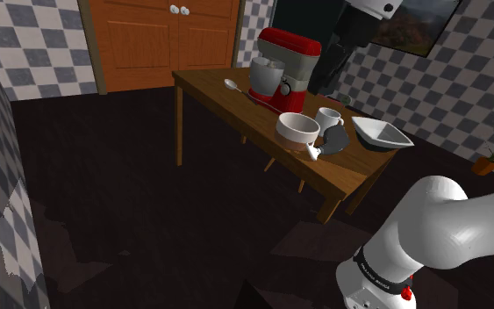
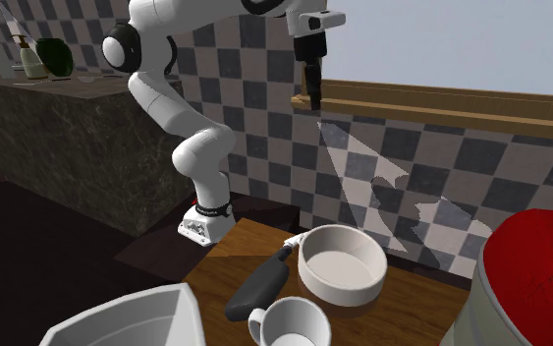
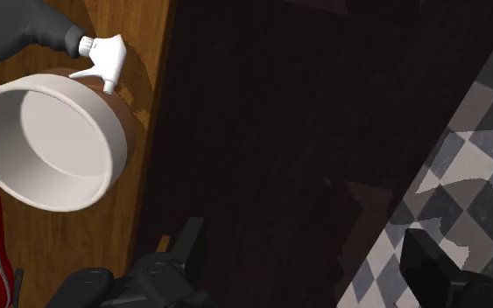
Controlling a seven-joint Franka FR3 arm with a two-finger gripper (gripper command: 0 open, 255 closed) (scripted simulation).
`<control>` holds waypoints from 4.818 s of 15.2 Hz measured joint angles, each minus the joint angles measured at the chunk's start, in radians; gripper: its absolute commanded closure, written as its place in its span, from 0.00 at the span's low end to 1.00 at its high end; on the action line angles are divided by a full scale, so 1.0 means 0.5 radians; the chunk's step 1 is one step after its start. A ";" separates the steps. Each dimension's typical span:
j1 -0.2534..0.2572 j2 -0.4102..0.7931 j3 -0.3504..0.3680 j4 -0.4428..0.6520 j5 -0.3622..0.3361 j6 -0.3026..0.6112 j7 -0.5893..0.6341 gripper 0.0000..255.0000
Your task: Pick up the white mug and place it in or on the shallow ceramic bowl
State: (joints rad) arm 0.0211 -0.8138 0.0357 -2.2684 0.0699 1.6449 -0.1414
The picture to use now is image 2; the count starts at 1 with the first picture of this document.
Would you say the dark marble kitchen counter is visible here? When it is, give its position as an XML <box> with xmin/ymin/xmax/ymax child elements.
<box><xmin>0</xmin><ymin>33</ymin><xmax>196</xmax><ymax>239</ymax></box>

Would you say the dark brown robot stand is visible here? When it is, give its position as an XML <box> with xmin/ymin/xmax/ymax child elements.
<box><xmin>113</xmin><ymin>190</ymin><xmax>303</xmax><ymax>284</ymax></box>

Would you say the white mug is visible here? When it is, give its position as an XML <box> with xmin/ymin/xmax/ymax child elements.
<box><xmin>248</xmin><ymin>296</ymin><xmax>333</xmax><ymax>346</ymax></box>

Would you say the brown wooden table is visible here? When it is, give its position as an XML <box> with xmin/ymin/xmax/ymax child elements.
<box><xmin>182</xmin><ymin>217</ymin><xmax>471</xmax><ymax>346</ymax></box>

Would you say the grey pot with red inside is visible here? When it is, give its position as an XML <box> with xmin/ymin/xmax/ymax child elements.
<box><xmin>450</xmin><ymin>207</ymin><xmax>553</xmax><ymax>346</ymax></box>

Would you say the white angular bowl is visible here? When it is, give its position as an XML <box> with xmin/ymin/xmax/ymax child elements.
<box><xmin>38</xmin><ymin>282</ymin><xmax>208</xmax><ymax>346</ymax></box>

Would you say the window with wooden frame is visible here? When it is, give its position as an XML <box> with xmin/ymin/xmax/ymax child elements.
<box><xmin>290</xmin><ymin>0</ymin><xmax>553</xmax><ymax>143</ymax></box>

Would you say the white saucepan with black handle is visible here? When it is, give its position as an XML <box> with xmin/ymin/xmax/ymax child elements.
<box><xmin>224</xmin><ymin>223</ymin><xmax>389</xmax><ymax>323</ymax></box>

